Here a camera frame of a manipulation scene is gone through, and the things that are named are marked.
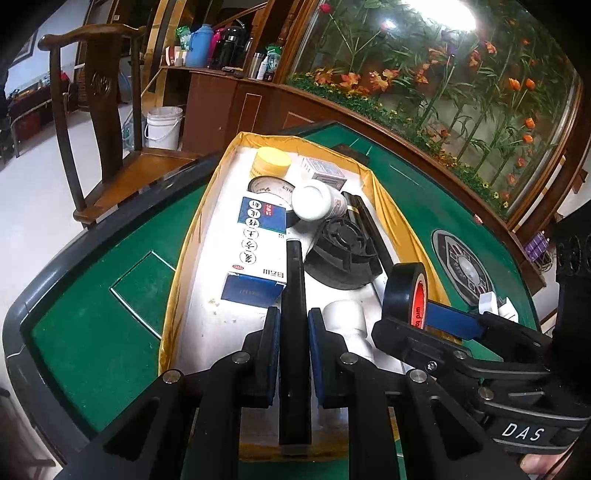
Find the blue and white medicine box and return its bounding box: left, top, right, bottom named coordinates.
left=221, top=196, right=291, bottom=309

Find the glass flower display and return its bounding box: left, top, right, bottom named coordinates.
left=286, top=0, right=583, bottom=222

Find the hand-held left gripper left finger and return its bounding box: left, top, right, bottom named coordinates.
left=53, top=306, right=282, bottom=480

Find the white pipe fitting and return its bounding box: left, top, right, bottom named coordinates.
left=322, top=299, right=377, bottom=370

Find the white plastic bottle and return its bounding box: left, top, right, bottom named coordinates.
left=291, top=180, right=348, bottom=222

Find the white tray with yellow edge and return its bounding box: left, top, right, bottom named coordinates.
left=157, top=131, right=462, bottom=462

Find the small grey carton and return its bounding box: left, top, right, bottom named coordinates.
left=299, top=156, right=347, bottom=191

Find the grey tape roll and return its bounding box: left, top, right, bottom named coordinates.
left=246, top=176, right=300, bottom=229

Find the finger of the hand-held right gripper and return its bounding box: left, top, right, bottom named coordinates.
left=425, top=299, right=555, bottom=365
left=372, top=318, right=495, bottom=408

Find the blue thermos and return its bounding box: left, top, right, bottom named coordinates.
left=187, top=24, right=214, bottom=68

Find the person's right hand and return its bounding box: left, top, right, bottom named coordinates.
left=519, top=455, right=571, bottom=480

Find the black tape roll red core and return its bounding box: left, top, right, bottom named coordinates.
left=383, top=262, right=429, bottom=332

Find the dark wooden chair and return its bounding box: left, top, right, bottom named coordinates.
left=38, top=24, right=204, bottom=227

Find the yellow lidded jar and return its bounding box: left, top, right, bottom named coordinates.
left=250, top=148, right=293, bottom=180

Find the framed painting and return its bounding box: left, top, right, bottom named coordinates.
left=13, top=31, right=38, bottom=64

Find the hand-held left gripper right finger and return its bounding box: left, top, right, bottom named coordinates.
left=308, top=307, right=522, bottom=480

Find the black round plastic part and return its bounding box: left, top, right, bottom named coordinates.
left=305, top=217, right=385, bottom=291

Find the black case with gold band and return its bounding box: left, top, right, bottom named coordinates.
left=341, top=193, right=394, bottom=278

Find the white plastic bucket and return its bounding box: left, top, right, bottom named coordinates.
left=144, top=106, right=184, bottom=151

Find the black thermos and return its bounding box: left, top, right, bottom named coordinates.
left=217, top=27, right=245, bottom=70

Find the round table control panel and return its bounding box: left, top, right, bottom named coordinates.
left=431, top=229, right=498, bottom=308

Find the pink thermos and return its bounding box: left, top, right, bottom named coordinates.
left=209, top=30, right=225, bottom=68

